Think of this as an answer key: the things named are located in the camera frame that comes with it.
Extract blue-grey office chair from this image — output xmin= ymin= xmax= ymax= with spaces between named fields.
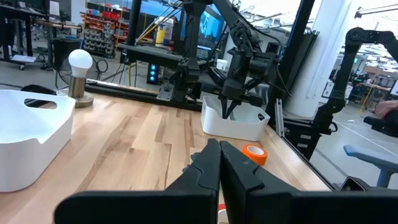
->
xmin=343 ymin=144 xmax=398 ymax=189

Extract black aluminium rig frame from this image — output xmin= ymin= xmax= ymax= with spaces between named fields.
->
xmin=266 ymin=0 xmax=320 ymax=138

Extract blue lit monitor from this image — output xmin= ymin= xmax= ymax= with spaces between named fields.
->
xmin=198 ymin=5 xmax=225 ymax=50

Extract black waste bin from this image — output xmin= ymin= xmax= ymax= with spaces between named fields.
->
xmin=52 ymin=37 xmax=82 ymax=68

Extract dark workshop desk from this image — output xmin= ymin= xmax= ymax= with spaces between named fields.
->
xmin=0 ymin=3 xmax=83 ymax=71

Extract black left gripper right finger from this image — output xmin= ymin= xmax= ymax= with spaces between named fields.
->
xmin=220 ymin=140 xmax=398 ymax=224

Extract large white plastic bin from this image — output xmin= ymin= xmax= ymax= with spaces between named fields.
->
xmin=0 ymin=89 xmax=76 ymax=193

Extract computer tower cyan lights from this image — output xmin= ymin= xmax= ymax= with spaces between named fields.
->
xmin=146 ymin=63 xmax=160 ymax=85

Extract white bulb on wooden stand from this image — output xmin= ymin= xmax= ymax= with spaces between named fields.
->
xmin=57 ymin=49 xmax=95 ymax=109

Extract small white plastic bin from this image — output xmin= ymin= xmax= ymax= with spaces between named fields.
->
xmin=200 ymin=95 xmax=271 ymax=142

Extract black table edge rail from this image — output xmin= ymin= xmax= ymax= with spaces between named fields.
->
xmin=85 ymin=78 xmax=203 ymax=113

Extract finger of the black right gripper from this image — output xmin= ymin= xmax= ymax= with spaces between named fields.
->
xmin=226 ymin=99 xmax=242 ymax=120
xmin=221 ymin=97 xmax=229 ymax=120

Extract yellow bottle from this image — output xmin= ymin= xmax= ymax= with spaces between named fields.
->
xmin=154 ymin=24 xmax=167 ymax=48

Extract black jointed arm stand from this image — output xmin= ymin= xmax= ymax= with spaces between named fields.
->
xmin=312 ymin=27 xmax=398 ymax=136

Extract orange tape roll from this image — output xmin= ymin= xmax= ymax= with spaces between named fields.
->
xmin=241 ymin=144 xmax=269 ymax=166

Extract parts bin shelf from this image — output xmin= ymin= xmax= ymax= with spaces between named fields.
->
xmin=80 ymin=8 xmax=130 ymax=59

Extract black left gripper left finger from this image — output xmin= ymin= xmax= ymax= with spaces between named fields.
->
xmin=54 ymin=138 xmax=221 ymax=224

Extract person's hand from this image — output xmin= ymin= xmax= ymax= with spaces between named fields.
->
xmin=373 ymin=100 xmax=398 ymax=119

